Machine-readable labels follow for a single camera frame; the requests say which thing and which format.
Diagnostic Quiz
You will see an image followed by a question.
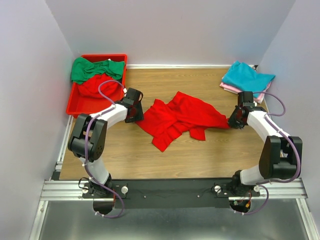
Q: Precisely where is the folded pink t shirt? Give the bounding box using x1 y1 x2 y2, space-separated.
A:
219 82 271 104

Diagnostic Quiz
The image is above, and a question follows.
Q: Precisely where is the red t shirt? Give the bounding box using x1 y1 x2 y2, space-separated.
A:
136 91 230 152
77 73 122 99

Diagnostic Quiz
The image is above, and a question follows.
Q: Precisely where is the folded white t shirt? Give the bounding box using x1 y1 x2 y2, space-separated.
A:
253 93 265 104

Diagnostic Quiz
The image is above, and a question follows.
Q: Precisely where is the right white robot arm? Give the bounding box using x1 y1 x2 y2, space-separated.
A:
226 91 303 194

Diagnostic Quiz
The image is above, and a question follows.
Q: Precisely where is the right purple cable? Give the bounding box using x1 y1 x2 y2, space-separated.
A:
232 91 302 216

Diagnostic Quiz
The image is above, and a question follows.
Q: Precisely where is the aluminium frame rail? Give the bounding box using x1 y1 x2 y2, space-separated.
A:
31 122 320 240

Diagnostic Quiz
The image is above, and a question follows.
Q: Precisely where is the folded teal t shirt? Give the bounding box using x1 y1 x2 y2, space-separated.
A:
221 61 276 98

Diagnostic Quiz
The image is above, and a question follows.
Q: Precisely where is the red plastic bin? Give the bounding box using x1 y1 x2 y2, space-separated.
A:
66 53 128 118

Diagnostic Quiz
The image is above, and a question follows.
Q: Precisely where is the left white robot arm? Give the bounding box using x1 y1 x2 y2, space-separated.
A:
67 88 144 198

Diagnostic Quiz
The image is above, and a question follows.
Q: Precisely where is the green t shirt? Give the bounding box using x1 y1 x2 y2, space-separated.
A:
70 57 125 85

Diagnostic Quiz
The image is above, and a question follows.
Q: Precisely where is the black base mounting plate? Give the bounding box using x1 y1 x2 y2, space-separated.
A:
78 178 260 213

